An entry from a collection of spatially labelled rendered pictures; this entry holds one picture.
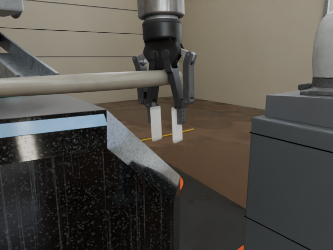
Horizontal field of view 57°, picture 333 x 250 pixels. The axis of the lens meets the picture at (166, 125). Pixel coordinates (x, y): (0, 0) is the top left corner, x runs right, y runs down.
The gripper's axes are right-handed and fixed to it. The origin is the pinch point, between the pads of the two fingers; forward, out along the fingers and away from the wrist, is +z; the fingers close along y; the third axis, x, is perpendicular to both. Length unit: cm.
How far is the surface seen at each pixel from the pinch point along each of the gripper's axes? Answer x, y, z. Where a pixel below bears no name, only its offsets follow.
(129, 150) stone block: -15.1, 21.4, 10.7
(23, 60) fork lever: -16, 65, -17
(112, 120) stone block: -13.7, 25.6, 2.1
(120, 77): 11.9, 1.4, -9.8
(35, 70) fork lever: -13, 56, -13
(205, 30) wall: -617, 249, -107
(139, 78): 8.6, -0.1, -9.6
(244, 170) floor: -214, 46, 79
